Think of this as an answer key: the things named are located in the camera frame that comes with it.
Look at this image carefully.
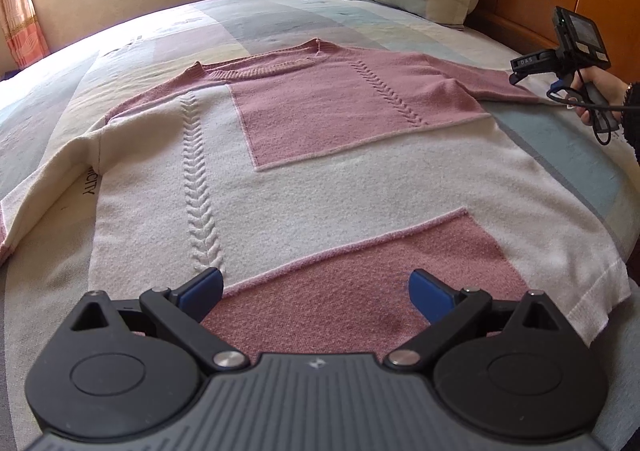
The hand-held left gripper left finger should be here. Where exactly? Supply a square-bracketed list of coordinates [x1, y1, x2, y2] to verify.
[70, 267, 249, 374]

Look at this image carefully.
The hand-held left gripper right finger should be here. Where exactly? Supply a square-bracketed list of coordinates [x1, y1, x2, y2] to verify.
[384, 269, 566, 374]

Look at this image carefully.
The pink and white knit sweater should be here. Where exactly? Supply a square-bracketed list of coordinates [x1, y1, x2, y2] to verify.
[0, 38, 632, 357]

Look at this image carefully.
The person's right forearm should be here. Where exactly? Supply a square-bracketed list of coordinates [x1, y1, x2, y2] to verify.
[620, 81, 640, 159]

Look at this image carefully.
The person's right hand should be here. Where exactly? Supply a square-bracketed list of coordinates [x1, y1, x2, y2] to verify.
[570, 67, 632, 127]

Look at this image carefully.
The bed with patchwork sheet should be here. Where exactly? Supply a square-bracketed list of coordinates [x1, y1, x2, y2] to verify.
[0, 0, 640, 451]

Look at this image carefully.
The pink striped curtain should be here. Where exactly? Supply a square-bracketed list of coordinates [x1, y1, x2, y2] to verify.
[0, 0, 51, 69]

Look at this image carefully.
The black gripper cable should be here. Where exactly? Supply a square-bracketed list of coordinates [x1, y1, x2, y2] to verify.
[546, 84, 640, 146]

